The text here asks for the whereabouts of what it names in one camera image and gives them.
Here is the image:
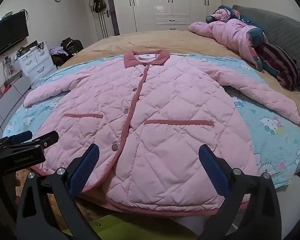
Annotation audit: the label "grey quilted headboard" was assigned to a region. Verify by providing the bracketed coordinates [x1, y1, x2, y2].
[232, 4, 300, 85]

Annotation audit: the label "pink floral quilt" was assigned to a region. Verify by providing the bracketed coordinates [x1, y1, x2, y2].
[188, 4, 270, 72]

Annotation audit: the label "green garment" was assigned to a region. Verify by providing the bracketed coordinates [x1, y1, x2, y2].
[89, 211, 200, 240]

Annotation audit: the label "black television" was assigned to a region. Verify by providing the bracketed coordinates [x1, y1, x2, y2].
[0, 11, 30, 61]

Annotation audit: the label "white wardrobe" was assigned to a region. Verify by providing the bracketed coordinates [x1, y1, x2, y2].
[110, 0, 223, 36]

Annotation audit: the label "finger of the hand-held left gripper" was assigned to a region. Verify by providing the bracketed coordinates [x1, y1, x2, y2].
[0, 131, 59, 153]
[0, 131, 33, 147]

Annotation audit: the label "dark striped pillow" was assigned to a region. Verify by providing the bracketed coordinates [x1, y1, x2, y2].
[256, 42, 300, 91]

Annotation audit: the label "dark clothes pile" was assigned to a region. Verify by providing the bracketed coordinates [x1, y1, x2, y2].
[51, 54, 73, 66]

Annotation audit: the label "white drawer cabinet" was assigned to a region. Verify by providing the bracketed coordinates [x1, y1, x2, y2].
[14, 45, 57, 87]

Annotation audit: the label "blue cartoon printed blanket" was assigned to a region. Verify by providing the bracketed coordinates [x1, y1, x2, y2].
[2, 52, 300, 189]

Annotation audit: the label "white door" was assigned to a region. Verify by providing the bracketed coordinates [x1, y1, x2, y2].
[84, 0, 115, 42]

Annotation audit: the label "pink quilted jacket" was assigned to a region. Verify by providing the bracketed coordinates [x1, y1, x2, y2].
[23, 49, 300, 214]

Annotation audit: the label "black bag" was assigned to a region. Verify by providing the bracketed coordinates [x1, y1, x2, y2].
[61, 37, 84, 55]

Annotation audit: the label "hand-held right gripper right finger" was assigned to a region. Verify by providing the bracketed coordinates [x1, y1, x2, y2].
[199, 144, 282, 240]

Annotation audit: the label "hanging bags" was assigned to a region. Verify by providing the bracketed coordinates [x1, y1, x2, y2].
[89, 0, 106, 13]

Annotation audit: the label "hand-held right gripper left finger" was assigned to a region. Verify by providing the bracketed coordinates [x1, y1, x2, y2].
[16, 144, 100, 240]

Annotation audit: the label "tan bed sheet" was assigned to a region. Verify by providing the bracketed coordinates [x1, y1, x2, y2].
[57, 30, 300, 175]

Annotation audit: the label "purple cloth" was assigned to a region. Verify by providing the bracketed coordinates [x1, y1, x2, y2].
[49, 46, 65, 55]

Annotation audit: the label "grey low cabinet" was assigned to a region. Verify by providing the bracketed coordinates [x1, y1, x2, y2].
[0, 76, 32, 128]

